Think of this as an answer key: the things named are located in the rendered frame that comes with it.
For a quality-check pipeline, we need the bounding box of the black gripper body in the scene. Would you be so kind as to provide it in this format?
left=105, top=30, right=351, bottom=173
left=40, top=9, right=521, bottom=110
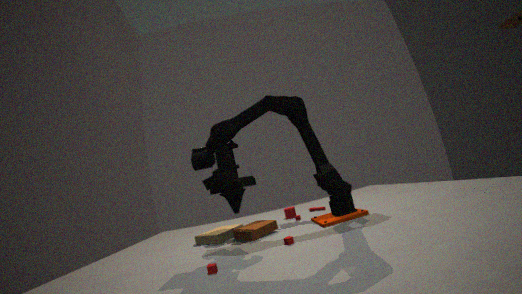
left=210, top=162, right=256, bottom=195

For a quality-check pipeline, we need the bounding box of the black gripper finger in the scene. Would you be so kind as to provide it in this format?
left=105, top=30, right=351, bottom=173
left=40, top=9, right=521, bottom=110
left=219, top=193, right=236, bottom=214
left=226, top=189, right=246, bottom=214

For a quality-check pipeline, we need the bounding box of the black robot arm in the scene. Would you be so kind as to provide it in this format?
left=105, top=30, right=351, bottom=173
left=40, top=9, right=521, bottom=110
left=191, top=96, right=358, bottom=216

